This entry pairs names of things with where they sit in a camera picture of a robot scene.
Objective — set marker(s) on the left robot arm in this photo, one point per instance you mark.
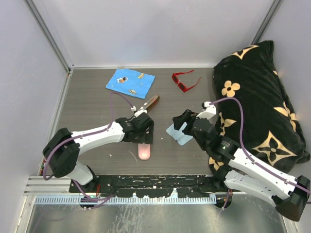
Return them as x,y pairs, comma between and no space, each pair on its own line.
62,151

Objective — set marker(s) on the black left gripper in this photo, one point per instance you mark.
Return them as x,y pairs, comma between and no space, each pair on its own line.
146,138

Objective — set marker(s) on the blue cartoon print cloth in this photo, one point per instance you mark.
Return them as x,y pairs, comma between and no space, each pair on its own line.
130,82

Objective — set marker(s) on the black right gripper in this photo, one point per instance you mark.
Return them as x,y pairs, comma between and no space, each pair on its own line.
179,121

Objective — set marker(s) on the aluminium front rail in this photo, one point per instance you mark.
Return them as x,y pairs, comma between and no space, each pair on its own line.
64,191

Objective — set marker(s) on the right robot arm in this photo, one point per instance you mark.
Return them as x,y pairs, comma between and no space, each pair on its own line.
242,171

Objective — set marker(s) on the brown striped glasses case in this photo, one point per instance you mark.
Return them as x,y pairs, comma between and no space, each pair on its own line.
151,103

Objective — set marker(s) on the black floral plush pillow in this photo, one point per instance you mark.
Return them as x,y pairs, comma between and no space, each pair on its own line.
255,109

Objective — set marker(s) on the red sunglasses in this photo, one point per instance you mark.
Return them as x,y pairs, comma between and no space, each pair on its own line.
181,85

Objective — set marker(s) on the pink glasses case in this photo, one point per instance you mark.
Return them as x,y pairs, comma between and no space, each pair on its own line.
144,151

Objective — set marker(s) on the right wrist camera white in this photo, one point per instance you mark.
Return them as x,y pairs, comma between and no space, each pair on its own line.
208,112

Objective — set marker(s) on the light blue cloth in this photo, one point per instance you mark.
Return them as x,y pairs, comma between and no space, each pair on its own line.
178,135

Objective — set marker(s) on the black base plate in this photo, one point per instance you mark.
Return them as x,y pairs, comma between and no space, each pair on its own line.
156,186

